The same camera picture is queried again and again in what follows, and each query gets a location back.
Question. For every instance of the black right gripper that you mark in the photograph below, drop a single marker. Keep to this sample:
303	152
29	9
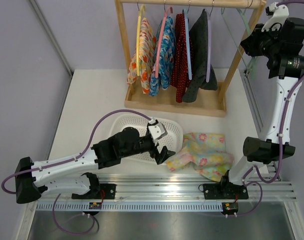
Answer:
250	44

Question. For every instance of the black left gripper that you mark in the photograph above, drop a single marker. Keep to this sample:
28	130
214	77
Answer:
165	153

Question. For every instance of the mint green hanger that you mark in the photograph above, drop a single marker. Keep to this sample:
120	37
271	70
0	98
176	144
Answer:
250	66

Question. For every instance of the pastel floral skirt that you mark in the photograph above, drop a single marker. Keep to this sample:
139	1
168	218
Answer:
206	153

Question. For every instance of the lilac hanger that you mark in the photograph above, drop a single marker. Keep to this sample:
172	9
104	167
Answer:
209	43

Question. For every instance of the dark grey dotted skirt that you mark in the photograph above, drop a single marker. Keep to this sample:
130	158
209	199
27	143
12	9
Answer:
199	38

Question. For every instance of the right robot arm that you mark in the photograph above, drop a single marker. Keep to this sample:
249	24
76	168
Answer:
281	44

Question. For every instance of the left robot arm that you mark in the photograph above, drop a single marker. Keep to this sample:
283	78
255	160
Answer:
73	175

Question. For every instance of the red polka dot skirt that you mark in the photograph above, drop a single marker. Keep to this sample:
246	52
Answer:
179	78

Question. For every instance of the light blue hanger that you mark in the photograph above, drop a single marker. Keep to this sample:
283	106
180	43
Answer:
189	65

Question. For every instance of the blue floral skirt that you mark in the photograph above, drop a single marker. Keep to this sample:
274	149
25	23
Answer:
166	63

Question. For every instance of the pink hanger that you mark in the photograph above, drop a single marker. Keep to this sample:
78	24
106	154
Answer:
167	12

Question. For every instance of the orange yellow floral skirt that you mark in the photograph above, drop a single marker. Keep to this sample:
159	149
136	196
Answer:
146	52

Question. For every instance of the yellow hanger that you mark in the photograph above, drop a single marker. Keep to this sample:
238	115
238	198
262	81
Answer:
141	14

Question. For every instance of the wooden clothes rack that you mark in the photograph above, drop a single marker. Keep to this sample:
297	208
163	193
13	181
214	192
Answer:
207	103

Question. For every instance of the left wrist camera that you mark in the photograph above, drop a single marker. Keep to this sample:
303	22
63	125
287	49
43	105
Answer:
156	129

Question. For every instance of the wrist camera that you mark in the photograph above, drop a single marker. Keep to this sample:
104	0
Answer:
156	129
278	14

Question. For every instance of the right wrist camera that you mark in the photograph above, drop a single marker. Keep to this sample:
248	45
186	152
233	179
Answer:
278	14

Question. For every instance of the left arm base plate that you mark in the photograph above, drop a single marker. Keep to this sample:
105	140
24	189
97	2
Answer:
101	191

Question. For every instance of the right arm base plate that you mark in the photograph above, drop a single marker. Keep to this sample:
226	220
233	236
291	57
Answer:
211	191

